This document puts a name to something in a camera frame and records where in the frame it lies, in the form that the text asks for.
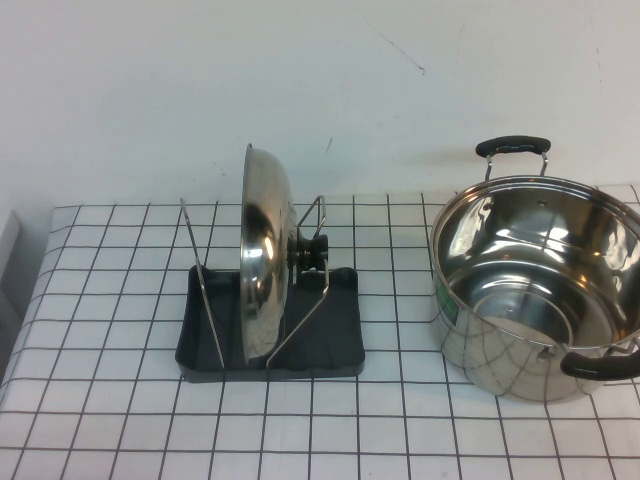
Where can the stainless steel lid black knob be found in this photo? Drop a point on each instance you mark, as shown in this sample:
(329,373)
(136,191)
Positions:
(265,260)

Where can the white black-grid tablecloth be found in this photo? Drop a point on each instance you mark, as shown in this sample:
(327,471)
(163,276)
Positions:
(400,425)

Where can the white side board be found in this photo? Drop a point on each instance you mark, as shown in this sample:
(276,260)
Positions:
(9,235)

